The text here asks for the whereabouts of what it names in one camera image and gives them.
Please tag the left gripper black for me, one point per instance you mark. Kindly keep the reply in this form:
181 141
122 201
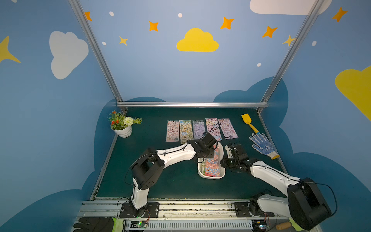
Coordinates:
209 151

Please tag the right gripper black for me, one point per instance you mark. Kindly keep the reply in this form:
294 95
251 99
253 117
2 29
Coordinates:
229 162

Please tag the white plastic storage box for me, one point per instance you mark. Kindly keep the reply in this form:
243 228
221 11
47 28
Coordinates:
201 164

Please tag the purple sticker sheet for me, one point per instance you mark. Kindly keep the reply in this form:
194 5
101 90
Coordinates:
198 129

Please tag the green panda sticker sheet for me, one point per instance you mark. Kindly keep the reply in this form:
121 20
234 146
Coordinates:
186 132

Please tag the pink bear sticker sheet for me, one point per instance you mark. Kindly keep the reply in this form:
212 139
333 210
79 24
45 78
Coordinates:
227 129

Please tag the pink bonbon drop sticker sheet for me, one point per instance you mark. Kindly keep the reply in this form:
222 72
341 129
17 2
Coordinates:
172 133

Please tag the pink blue cat sticker sheet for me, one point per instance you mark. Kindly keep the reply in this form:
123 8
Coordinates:
212 166

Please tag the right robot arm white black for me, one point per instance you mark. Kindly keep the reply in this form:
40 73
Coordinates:
302 202

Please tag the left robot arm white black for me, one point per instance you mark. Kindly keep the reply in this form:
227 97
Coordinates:
147 169

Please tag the blue dotted work glove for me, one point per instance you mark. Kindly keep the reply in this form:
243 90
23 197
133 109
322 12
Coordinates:
262 145

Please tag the yellow toy shovel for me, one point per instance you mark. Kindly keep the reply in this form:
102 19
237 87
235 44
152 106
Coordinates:
247 120

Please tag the white pot artificial flowers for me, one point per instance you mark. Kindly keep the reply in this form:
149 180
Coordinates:
122 124

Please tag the black green glove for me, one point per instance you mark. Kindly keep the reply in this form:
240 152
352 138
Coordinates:
99 224

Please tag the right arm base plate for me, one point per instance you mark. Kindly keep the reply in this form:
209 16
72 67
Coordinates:
242 209

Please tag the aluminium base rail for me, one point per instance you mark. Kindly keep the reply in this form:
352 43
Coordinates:
180 210

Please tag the green toy trowel wooden handle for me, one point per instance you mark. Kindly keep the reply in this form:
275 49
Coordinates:
289 224

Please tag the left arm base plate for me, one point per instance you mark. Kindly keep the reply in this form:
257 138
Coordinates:
150 210

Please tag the white vented cable duct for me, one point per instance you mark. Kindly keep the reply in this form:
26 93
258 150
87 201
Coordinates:
199 225

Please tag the aluminium frame back bar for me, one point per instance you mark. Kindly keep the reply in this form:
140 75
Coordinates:
154 104

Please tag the aluminium frame right post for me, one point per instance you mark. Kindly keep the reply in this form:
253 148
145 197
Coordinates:
300 37

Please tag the aluminium frame post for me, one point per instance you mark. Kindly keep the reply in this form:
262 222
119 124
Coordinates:
81 17
300 37

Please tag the aluminium frame left post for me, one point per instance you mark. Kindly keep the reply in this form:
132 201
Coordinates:
81 17

